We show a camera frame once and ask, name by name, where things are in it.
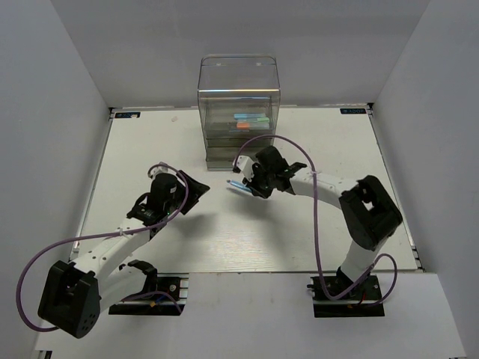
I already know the blue pen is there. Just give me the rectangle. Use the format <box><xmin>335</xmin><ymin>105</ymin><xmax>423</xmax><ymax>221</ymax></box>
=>
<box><xmin>226</xmin><ymin>179</ymin><xmax>251</xmax><ymax>193</ymax></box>

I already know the orange cap highlighter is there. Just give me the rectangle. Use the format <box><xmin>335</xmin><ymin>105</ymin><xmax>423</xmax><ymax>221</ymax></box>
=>
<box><xmin>236</xmin><ymin>122</ymin><xmax>269</xmax><ymax>130</ymax></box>

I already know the blue cap highlighter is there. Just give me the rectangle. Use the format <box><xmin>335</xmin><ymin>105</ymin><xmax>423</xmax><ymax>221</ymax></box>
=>
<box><xmin>234</xmin><ymin>113</ymin><xmax>263</xmax><ymax>120</ymax></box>

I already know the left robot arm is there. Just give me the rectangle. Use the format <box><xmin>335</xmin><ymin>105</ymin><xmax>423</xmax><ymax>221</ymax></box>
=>
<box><xmin>37</xmin><ymin>171</ymin><xmax>210</xmax><ymax>338</ymax></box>

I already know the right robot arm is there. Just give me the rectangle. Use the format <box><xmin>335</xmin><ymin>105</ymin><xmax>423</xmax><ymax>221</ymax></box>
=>
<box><xmin>234</xmin><ymin>146</ymin><xmax>403</xmax><ymax>298</ymax></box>

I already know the clear plastic drawer organizer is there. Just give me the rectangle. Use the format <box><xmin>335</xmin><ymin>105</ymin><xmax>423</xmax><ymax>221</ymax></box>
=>
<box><xmin>197</xmin><ymin>54</ymin><xmax>281</xmax><ymax>171</ymax></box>

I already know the right table label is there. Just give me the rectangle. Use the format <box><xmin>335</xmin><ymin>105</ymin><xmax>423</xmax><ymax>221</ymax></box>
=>
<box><xmin>340</xmin><ymin>108</ymin><xmax>367</xmax><ymax>114</ymax></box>

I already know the table label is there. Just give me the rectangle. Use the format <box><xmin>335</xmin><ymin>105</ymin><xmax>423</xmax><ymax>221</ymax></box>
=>
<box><xmin>340</xmin><ymin>108</ymin><xmax>367</xmax><ymax>114</ymax></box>
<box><xmin>115</xmin><ymin>111</ymin><xmax>141</xmax><ymax>119</ymax></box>

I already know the left table label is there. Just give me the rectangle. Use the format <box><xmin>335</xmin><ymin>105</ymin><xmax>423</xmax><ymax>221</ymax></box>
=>
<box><xmin>115</xmin><ymin>111</ymin><xmax>141</xmax><ymax>119</ymax></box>

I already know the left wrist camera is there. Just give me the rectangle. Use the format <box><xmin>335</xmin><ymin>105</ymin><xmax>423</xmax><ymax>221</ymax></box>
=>
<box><xmin>147</xmin><ymin>162</ymin><xmax>171</xmax><ymax>182</ymax></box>

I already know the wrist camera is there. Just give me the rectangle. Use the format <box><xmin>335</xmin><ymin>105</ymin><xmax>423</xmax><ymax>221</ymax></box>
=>
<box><xmin>147</xmin><ymin>162</ymin><xmax>171</xmax><ymax>182</ymax></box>
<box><xmin>233</xmin><ymin>156</ymin><xmax>257</xmax><ymax>183</ymax></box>

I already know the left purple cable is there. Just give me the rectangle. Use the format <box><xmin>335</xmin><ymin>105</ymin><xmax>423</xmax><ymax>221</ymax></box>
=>
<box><xmin>15</xmin><ymin>161</ymin><xmax>190</xmax><ymax>333</ymax></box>

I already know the purple cable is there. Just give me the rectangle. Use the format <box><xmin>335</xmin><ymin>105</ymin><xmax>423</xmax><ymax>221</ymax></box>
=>
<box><xmin>232</xmin><ymin>134</ymin><xmax>397</xmax><ymax>307</ymax></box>
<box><xmin>15</xmin><ymin>161</ymin><xmax>190</xmax><ymax>333</ymax></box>

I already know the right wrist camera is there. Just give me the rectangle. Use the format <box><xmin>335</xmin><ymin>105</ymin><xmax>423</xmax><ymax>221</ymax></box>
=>
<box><xmin>233</xmin><ymin>156</ymin><xmax>257</xmax><ymax>183</ymax></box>

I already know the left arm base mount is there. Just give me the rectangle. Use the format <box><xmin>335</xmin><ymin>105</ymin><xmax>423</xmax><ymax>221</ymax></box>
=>
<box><xmin>107</xmin><ymin>274</ymin><xmax>189</xmax><ymax>316</ymax></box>

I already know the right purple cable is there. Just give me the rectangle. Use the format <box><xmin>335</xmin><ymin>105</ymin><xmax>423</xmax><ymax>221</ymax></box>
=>
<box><xmin>232</xmin><ymin>134</ymin><xmax>397</xmax><ymax>307</ymax></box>

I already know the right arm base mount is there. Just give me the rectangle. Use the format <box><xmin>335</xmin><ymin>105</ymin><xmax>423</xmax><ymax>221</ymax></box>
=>
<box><xmin>307</xmin><ymin>275</ymin><xmax>385</xmax><ymax>319</ymax></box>

